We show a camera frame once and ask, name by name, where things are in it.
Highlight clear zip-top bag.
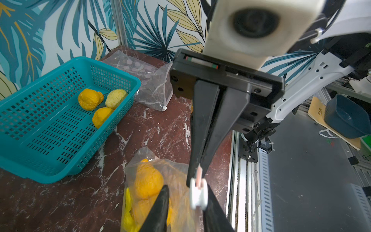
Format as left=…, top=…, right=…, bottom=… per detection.
left=103, top=51, right=173, bottom=111

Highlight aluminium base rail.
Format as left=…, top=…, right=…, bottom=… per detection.
left=226, top=131, right=274, bottom=232

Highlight dark teal bin outside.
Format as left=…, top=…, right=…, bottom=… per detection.
left=324, top=95, right=371, bottom=139

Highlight dotted zip-top bag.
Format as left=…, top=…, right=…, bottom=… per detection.
left=120, top=147, right=209, bottom=232

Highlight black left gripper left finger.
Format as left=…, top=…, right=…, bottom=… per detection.
left=139, top=185, right=170, bottom=232

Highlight yellow fruits in middle bag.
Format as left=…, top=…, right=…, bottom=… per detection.
left=121, top=159, right=164, bottom=232

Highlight right aluminium frame post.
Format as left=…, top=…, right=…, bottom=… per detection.
left=110, top=0, right=128, bottom=47

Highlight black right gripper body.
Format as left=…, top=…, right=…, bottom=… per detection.
left=170, top=49, right=285, bottom=133

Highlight yellow fruit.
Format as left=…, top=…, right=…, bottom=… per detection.
left=92, top=107, right=114, bottom=129

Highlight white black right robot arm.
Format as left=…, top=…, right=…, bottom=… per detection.
left=170, top=1, right=371, bottom=181

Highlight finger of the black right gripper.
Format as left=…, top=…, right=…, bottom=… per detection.
left=200, top=89, right=250, bottom=177
left=186, top=80, right=219, bottom=187

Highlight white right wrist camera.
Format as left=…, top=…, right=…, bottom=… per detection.
left=203, top=0, right=325, bottom=70

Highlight teal plastic basket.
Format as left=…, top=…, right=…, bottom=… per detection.
left=1, top=57, right=141, bottom=184

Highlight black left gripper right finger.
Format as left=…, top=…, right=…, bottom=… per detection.
left=203, top=185, right=234, bottom=232

